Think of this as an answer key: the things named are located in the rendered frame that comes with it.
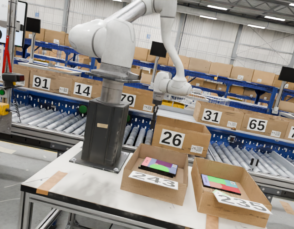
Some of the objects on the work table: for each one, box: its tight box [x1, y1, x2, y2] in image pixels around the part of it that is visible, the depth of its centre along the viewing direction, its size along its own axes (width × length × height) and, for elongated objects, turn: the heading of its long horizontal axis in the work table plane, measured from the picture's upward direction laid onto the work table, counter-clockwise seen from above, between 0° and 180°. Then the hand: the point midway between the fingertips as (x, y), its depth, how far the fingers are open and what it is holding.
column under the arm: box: [69, 97, 130, 174], centre depth 126 cm, size 26×26×33 cm
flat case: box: [140, 157, 178, 177], centre depth 128 cm, size 14×19×2 cm
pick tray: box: [191, 157, 272, 228], centre depth 113 cm, size 28×38×10 cm
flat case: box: [200, 174, 241, 196], centre depth 123 cm, size 14×19×2 cm
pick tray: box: [120, 143, 188, 206], centre depth 118 cm, size 28×38×10 cm
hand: (152, 124), depth 184 cm, fingers closed, pressing on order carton
